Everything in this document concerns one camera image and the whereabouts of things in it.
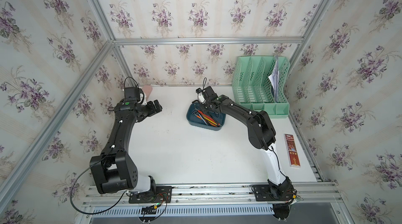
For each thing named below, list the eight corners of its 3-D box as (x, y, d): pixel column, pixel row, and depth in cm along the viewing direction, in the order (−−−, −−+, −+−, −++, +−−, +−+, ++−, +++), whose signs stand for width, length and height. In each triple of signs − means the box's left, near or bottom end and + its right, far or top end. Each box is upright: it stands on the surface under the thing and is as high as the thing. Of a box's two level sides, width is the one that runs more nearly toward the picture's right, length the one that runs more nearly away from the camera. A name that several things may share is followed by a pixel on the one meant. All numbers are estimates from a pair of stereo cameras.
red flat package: (289, 166, 84) (291, 165, 82) (283, 135, 97) (285, 133, 95) (298, 168, 84) (301, 166, 82) (291, 136, 96) (293, 134, 94)
